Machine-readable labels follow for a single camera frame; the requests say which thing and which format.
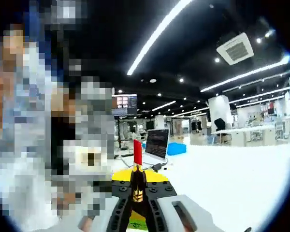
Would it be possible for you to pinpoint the black office chair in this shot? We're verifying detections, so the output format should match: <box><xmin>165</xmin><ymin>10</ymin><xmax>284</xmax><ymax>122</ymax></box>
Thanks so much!
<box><xmin>214</xmin><ymin>118</ymin><xmax>227</xmax><ymax>132</ymax></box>

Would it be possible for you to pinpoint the background equipment rack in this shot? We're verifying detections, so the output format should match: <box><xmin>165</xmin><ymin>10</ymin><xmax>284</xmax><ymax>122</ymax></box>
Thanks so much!
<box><xmin>115</xmin><ymin>117</ymin><xmax>145</xmax><ymax>158</ymax></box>

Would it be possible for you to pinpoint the long ceiling light strip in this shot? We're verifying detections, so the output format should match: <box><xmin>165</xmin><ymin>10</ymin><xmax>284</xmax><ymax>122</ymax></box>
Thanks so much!
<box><xmin>126</xmin><ymin>0</ymin><xmax>194</xmax><ymax>76</ymax></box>

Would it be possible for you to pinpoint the row of white desks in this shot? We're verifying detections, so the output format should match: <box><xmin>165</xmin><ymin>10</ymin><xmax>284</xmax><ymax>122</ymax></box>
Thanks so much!
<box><xmin>211</xmin><ymin>125</ymin><xmax>276</xmax><ymax>147</ymax></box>

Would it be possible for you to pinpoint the curved ceiling light strip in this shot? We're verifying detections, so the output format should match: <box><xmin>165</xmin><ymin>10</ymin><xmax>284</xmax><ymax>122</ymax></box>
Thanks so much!
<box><xmin>200</xmin><ymin>56</ymin><xmax>290</xmax><ymax>93</ymax></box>

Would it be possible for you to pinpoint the white ceiling air conditioner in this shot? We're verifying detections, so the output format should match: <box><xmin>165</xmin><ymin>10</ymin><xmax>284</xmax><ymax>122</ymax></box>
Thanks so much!
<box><xmin>216</xmin><ymin>31</ymin><xmax>255</xmax><ymax>66</ymax></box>

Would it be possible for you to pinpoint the black and gold lipstick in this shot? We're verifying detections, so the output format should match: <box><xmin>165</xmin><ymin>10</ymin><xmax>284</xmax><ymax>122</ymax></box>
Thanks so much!
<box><xmin>131</xmin><ymin>139</ymin><xmax>146</xmax><ymax>218</ymax></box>

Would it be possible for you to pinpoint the silver laptop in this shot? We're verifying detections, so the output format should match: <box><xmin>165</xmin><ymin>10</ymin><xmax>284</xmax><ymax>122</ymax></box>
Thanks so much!
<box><xmin>142</xmin><ymin>128</ymin><xmax>171</xmax><ymax>168</ymax></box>

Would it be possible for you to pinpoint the blue plastic bin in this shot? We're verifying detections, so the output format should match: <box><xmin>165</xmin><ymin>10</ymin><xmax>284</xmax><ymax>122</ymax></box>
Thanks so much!
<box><xmin>167</xmin><ymin>142</ymin><xmax>188</xmax><ymax>156</ymax></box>

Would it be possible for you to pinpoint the overhead display screen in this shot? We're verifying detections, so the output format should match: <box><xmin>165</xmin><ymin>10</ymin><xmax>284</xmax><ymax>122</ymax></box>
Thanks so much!
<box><xmin>112</xmin><ymin>94</ymin><xmax>138</xmax><ymax>116</ymax></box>

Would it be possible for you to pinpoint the black power adapter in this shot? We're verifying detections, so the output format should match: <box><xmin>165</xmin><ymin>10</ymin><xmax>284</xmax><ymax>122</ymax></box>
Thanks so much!
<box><xmin>154</xmin><ymin>162</ymin><xmax>169</xmax><ymax>172</ymax></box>

